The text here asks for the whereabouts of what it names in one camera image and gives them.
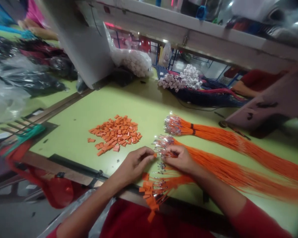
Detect person's right hand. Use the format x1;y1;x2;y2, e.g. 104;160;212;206
161;144;200;175

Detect person's left hand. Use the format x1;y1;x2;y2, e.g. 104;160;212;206
115;146;157;187

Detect pile of orange tags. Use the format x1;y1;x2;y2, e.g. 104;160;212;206
87;114;142;157

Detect person's body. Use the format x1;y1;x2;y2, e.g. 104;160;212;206
46;198;218;238

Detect dark scissors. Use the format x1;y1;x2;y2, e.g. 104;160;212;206
228;123;252;141

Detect red bag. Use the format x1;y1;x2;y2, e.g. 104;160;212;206
4;140;90;210

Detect clear bag of white tags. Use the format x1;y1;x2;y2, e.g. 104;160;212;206
110;46;154;78

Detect heap of clear plastic bags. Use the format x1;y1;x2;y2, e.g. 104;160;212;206
0;36;78;126

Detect blue plastic object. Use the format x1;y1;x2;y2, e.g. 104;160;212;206
197;4;209;21

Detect heap of tagged orange cords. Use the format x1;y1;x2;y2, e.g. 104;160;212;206
138;162;197;224

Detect loose bundle of orange cords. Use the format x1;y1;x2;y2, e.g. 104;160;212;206
153;134;298;205

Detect tied bundle of orange cords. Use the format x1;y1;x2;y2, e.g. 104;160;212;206
164;114;298;184

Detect heap of white-tagged blue cords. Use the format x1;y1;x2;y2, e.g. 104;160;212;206
157;63;249;109

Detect white shelf frame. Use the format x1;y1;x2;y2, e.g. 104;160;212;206
34;0;298;132

